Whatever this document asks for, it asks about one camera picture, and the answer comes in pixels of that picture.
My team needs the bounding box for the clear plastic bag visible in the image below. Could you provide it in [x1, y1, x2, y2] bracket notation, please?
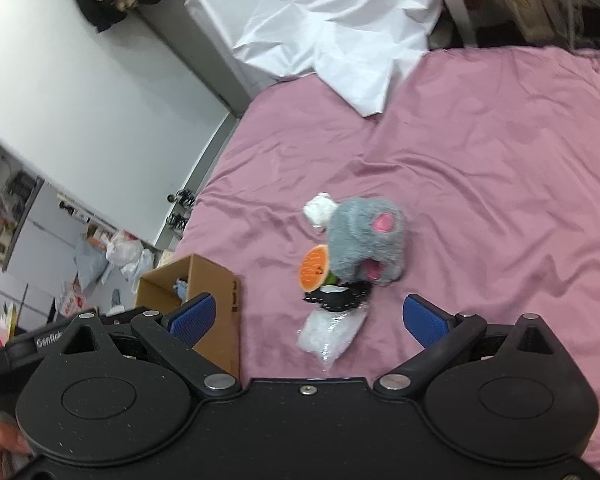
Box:
[296, 305, 370, 368]

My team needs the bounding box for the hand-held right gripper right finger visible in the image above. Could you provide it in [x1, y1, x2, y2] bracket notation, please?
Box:
[375, 295, 561, 395]

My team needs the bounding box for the white plastic bag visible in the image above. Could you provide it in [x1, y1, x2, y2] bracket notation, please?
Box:
[106, 232, 143, 267]
[122, 250, 155, 282]

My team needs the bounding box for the orange cardboard box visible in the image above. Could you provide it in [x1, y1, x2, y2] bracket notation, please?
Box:
[86, 225, 113, 249]

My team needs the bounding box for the white cover cloth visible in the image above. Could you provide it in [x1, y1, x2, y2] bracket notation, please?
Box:
[186, 0, 443, 118]

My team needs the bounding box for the printed tote bag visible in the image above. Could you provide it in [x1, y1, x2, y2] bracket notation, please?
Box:
[502, 0, 556, 41]

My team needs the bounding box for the white tissue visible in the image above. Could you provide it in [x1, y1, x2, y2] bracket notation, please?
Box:
[304, 192, 338, 231]

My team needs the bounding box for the grey mailer bag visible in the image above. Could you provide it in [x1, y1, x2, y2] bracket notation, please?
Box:
[77, 237, 113, 291]

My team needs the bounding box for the white power strip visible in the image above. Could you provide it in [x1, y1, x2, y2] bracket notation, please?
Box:
[57, 201, 89, 224]

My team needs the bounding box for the grey plush toy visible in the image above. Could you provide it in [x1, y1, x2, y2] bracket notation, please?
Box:
[326, 197, 408, 286]

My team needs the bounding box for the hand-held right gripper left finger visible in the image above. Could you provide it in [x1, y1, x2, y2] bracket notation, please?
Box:
[62, 293, 241, 395]

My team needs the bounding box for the pink bed sheet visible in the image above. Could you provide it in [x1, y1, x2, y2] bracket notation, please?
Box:
[172, 45, 600, 480]

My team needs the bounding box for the burger plush toy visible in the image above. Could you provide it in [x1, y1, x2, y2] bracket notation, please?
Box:
[300, 244, 341, 292]

